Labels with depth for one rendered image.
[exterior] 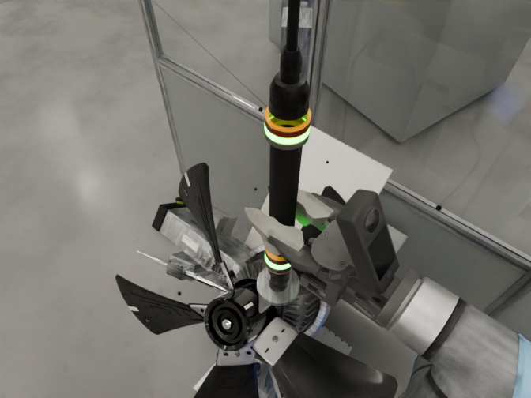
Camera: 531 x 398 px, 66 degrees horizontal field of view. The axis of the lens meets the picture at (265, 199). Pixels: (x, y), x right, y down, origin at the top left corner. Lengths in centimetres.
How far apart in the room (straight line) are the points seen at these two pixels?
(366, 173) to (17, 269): 217
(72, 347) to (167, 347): 48
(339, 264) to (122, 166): 259
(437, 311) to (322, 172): 65
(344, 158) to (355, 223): 64
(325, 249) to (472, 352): 17
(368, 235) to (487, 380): 17
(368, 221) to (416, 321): 12
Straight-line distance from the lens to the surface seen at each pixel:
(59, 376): 236
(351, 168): 102
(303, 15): 104
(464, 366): 47
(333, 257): 46
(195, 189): 93
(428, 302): 46
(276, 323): 94
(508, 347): 47
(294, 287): 67
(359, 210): 39
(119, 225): 265
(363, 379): 94
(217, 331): 93
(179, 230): 116
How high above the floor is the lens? 207
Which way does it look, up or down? 53 degrees down
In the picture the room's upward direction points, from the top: straight up
